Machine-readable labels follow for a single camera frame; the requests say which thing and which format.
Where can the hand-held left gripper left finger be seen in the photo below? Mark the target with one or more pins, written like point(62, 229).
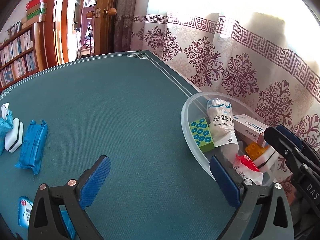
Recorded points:
point(96, 183)

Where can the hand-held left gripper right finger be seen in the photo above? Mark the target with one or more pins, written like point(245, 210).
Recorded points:
point(223, 185)

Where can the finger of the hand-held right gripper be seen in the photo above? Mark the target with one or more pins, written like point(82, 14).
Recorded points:
point(287, 130)
point(277, 138)

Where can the white sponge with black stripe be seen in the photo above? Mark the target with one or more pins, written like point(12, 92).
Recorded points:
point(268, 157)
point(13, 133)

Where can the orange building block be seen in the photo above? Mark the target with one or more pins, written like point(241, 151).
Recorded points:
point(253, 150)

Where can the red glue packet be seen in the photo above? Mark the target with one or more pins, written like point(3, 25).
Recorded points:
point(248, 165)

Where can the white medicine box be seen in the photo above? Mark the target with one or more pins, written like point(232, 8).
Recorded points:
point(247, 126)

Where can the green block with blue circles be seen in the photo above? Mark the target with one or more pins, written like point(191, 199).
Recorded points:
point(202, 135)

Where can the white cotton swab bag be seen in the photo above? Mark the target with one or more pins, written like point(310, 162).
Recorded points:
point(221, 125)

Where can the clear plastic container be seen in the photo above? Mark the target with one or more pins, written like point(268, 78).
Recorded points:
point(192, 110)

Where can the dark blue wrapped packet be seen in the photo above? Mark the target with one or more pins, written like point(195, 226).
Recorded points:
point(32, 145)

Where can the light blue tissue packet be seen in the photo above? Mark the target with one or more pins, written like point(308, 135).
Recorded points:
point(25, 212)

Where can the teal table mat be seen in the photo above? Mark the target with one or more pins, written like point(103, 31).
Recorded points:
point(112, 105)

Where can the white curtain with maroon pattern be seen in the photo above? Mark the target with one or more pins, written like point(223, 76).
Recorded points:
point(237, 62)

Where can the blue towel with label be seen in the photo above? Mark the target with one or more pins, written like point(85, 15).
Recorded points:
point(5, 127)

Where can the wooden bookshelf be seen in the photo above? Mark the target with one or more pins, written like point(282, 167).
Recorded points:
point(37, 47)

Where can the rows of books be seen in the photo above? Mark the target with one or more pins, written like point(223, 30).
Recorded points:
point(17, 55)

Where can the wooden door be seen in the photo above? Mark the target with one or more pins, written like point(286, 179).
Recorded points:
point(106, 30)

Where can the hanging mauve pants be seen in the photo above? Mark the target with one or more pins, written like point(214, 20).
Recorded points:
point(85, 22)

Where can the wooden door knob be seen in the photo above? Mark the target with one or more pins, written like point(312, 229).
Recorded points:
point(90, 14)
point(111, 11)

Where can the round woven basket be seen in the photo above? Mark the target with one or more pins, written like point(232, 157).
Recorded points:
point(24, 23)

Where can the green flat box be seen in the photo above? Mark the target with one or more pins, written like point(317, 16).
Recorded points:
point(36, 13)

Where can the tan flat box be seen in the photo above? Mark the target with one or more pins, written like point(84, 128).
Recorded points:
point(41, 6)

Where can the wooden door frame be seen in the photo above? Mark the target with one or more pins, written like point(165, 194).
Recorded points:
point(56, 25)

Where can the picture frame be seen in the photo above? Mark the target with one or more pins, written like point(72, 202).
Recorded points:
point(15, 28)

